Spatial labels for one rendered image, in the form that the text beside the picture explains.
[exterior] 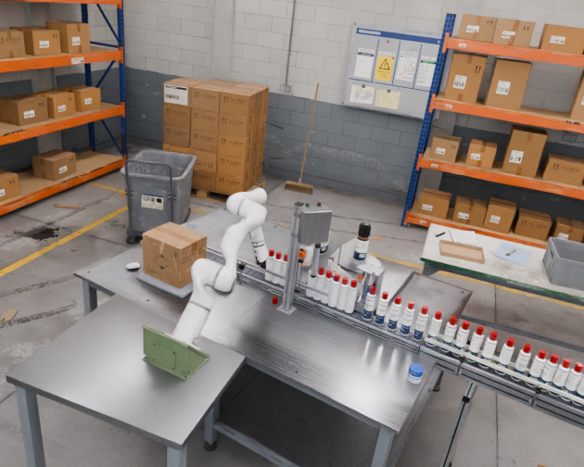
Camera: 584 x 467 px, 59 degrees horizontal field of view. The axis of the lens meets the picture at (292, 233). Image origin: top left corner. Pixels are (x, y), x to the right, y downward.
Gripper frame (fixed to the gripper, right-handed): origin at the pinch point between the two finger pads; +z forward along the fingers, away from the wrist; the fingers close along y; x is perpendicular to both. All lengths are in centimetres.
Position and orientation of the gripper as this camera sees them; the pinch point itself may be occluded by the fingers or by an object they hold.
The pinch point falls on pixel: (263, 268)
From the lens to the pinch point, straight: 320.6
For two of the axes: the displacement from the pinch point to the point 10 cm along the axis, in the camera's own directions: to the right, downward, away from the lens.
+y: 5.0, -3.2, 8.0
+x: -8.4, 0.2, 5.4
